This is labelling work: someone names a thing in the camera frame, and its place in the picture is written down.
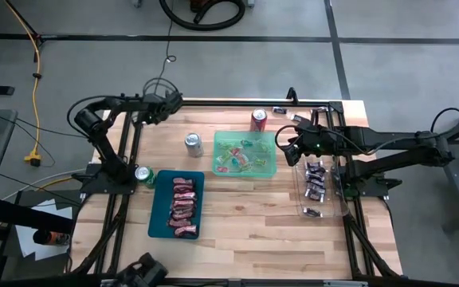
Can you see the black metal table frame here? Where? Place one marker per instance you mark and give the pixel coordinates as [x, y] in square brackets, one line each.
[233, 102]

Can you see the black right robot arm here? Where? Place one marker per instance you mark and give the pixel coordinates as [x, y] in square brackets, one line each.
[373, 137]

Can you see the green hard candy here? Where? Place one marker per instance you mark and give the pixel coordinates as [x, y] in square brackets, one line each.
[247, 142]
[247, 168]
[225, 157]
[224, 145]
[259, 162]

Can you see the teal hard candy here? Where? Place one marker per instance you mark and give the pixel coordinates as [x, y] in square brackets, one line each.
[235, 162]

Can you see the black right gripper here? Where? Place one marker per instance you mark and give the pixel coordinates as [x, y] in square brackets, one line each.
[317, 137]

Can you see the dark blue plastic basket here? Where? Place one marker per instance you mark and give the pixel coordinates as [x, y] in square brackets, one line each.
[159, 207]

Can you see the red hard candy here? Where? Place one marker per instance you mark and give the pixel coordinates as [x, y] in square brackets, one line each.
[242, 160]
[236, 151]
[222, 169]

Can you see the green soda can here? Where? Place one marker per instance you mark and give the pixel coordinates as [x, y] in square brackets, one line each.
[145, 176]

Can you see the vacuum cleaner body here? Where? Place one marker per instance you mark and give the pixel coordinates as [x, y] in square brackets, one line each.
[201, 5]

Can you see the dark bottle with orange end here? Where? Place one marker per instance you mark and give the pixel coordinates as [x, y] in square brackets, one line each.
[52, 238]

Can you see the white paper sheets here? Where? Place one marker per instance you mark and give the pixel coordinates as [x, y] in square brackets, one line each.
[26, 239]

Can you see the silver metal bracket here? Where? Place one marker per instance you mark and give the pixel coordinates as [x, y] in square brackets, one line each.
[108, 283]
[345, 284]

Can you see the red soda can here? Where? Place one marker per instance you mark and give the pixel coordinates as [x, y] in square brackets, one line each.
[258, 119]

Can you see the clear plastic basket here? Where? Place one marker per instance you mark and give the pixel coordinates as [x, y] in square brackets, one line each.
[335, 187]

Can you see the black handheld device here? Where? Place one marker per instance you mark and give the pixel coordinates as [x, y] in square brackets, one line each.
[143, 271]

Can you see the translucent green plastic basket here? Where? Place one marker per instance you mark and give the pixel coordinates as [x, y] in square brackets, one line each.
[269, 171]

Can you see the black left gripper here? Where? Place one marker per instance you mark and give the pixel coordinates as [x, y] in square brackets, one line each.
[162, 105]

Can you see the silver soda can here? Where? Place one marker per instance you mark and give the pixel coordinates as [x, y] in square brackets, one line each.
[194, 144]

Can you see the black stand leg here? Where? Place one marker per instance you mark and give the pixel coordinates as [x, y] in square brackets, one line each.
[22, 18]

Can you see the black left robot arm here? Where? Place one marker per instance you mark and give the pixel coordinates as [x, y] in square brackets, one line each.
[102, 145]

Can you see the black slanted bar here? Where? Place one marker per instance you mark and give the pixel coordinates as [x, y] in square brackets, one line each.
[22, 213]

